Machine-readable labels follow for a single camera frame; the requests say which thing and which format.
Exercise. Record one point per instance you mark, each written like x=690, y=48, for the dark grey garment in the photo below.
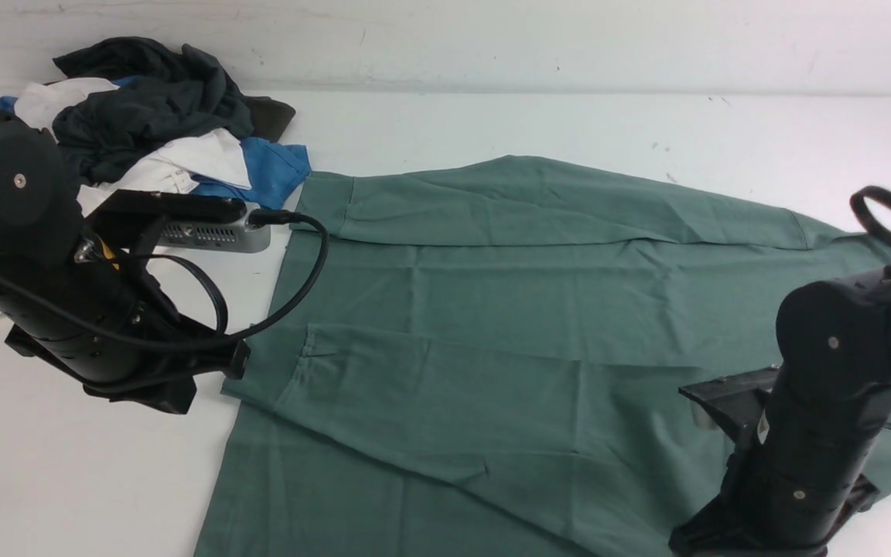
x=169, y=95

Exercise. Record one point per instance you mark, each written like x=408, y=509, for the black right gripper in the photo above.
x=759, y=513

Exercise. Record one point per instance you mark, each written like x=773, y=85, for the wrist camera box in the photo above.
x=731, y=404
x=198, y=220

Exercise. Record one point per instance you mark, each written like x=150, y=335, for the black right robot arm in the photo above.
x=803, y=430

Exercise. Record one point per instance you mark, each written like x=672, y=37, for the green long sleeve shirt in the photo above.
x=489, y=363

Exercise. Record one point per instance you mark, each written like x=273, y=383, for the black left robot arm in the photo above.
x=79, y=294

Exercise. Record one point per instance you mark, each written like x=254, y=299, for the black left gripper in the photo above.
x=114, y=371

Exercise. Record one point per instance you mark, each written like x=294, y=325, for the white garment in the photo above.
x=172, y=169

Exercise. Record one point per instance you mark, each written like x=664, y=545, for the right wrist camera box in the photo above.
x=731, y=404

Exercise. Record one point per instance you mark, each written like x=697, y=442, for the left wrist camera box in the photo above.
x=198, y=220

